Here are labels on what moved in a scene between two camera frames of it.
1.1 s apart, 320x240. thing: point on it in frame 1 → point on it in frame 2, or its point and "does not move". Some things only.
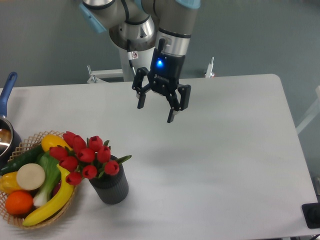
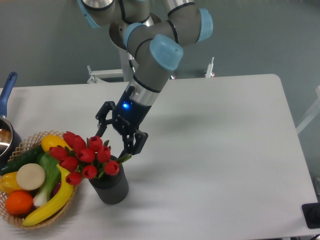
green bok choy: x=52 y=170 does not move
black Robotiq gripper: x=164 y=76 → x=129 y=114
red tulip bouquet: x=88 y=159 does not move
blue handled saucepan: x=10 y=140 does not move
